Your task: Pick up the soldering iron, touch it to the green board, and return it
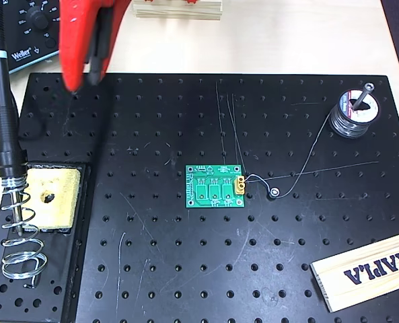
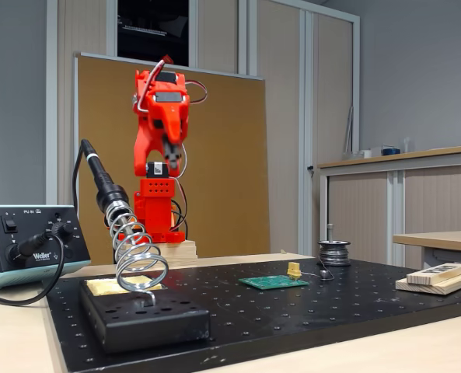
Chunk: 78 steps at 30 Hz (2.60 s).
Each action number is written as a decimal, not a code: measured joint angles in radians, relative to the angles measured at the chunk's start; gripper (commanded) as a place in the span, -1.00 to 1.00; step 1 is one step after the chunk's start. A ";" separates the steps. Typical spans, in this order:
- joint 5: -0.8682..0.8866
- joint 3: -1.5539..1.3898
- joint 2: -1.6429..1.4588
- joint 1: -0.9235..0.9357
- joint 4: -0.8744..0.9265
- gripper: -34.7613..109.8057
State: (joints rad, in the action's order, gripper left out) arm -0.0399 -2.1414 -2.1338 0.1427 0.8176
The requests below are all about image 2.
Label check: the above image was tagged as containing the black soldering iron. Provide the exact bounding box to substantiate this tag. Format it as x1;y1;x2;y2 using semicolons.
79;138;140;244

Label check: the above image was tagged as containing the teal Weller soldering station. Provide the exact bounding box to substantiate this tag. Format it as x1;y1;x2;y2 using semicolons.
0;204;92;291

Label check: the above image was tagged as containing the green circuit board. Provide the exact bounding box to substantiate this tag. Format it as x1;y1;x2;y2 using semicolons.
238;274;310;291

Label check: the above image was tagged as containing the black machine with white strip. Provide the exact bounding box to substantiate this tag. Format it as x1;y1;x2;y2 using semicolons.
117;0;189;67

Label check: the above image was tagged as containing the metal spring iron holder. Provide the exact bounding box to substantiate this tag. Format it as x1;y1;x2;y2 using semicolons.
96;184;169;308

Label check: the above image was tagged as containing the tall beige shutter cabinet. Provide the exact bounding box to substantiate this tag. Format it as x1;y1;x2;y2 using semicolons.
46;0;361;257

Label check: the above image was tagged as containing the yellow cleaning sponge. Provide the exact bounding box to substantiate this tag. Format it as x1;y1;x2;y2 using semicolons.
86;274;163;297

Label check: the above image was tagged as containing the black iron stand base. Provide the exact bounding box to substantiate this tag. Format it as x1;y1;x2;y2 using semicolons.
78;277;211;354

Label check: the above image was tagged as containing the black perforated breadboard plate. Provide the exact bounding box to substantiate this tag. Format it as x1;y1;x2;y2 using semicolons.
45;258;461;373

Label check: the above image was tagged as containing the low beige shutter cabinet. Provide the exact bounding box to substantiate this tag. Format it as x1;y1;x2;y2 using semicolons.
317;144;461;269

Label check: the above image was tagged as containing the light wood desk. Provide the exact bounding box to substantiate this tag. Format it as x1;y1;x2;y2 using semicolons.
392;229;461;271

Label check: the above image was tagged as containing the printed Kapla wooden plank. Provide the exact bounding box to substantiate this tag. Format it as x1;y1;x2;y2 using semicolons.
406;263;461;284

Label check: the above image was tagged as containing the plain wooden plank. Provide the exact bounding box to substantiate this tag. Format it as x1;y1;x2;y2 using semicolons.
395;270;461;296

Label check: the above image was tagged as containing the thin solder wire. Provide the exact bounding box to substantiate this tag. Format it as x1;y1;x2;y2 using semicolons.
298;260;335;281

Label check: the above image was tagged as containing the solder wire spool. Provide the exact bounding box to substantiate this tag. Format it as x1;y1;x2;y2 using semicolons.
317;239;352;267

